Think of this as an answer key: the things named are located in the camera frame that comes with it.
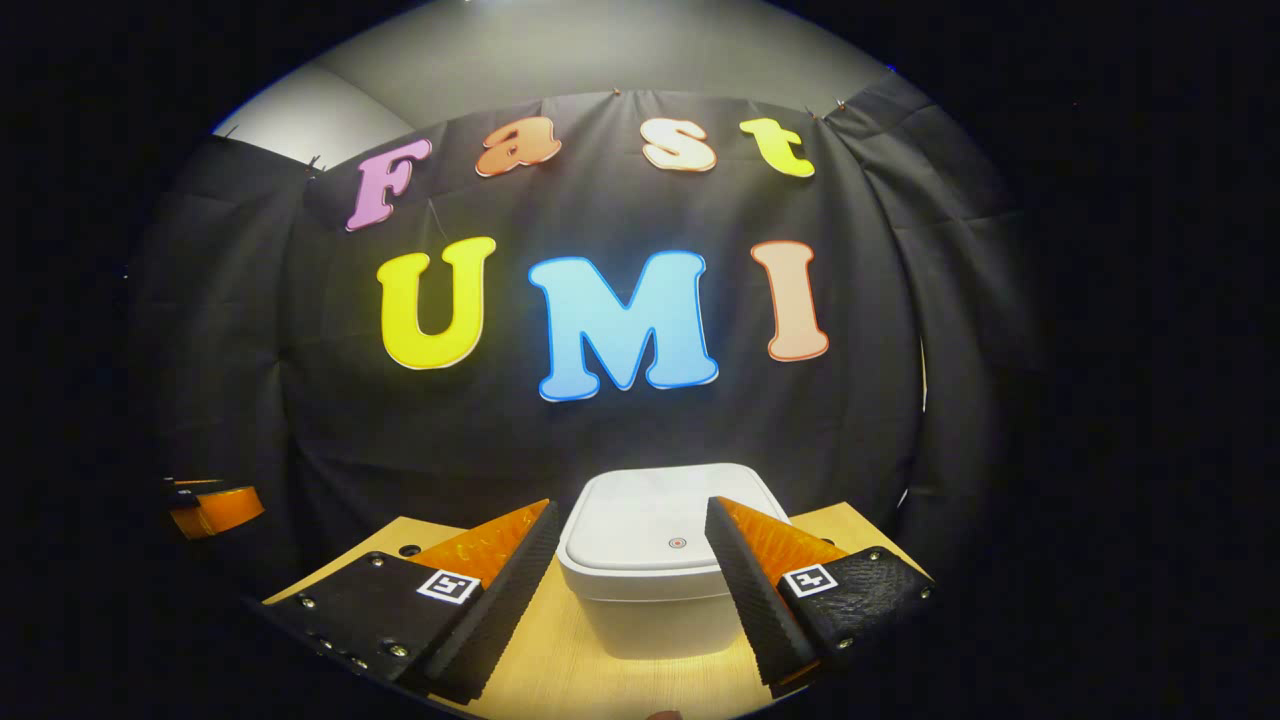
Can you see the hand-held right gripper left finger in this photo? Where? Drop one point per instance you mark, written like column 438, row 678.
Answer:
column 510, row 600

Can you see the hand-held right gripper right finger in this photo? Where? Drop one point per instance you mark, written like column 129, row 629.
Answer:
column 745, row 590

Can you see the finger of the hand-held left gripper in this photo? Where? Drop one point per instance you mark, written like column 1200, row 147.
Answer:
column 195, row 484
column 225, row 508

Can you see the white desktop garbage bin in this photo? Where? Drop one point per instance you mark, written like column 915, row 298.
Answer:
column 640, row 580

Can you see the wooden desktop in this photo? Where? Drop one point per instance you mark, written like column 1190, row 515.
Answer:
column 590, row 680

